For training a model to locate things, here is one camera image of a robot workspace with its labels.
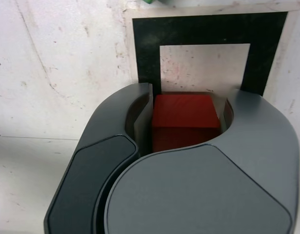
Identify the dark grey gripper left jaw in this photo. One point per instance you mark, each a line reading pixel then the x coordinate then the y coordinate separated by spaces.
pixel 91 175

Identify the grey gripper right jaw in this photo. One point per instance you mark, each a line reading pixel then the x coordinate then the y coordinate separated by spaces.
pixel 213 190

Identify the red cube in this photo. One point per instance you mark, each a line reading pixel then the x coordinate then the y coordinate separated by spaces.
pixel 184 114

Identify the green cube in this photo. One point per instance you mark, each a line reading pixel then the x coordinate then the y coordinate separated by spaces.
pixel 149 1

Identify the black tape square outline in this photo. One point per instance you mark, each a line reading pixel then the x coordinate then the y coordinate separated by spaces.
pixel 147 48

